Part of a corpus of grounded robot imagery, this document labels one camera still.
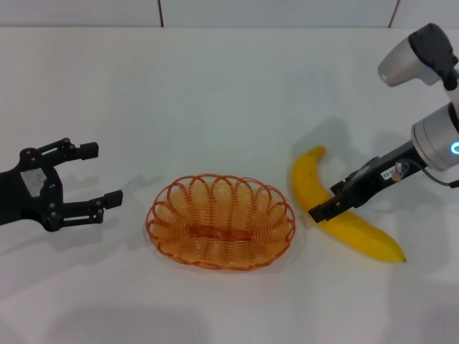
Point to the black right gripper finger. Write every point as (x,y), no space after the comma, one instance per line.
(339,188)
(328,211)

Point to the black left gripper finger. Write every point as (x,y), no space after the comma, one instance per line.
(87,150)
(113,199)

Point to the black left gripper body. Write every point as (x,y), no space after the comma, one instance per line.
(25,200)

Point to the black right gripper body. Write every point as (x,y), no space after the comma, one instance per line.
(380,175)

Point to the yellow banana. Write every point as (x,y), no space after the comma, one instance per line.
(365,236)

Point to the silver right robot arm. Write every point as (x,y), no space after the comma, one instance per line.
(434,136)

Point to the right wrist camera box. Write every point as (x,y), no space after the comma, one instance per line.
(398,61)

